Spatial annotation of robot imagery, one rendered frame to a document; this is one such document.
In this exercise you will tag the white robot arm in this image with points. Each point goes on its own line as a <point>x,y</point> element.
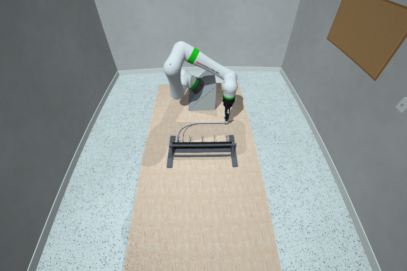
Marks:
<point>181,52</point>

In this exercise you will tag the black patch panel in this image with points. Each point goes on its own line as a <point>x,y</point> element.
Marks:
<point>201,147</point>

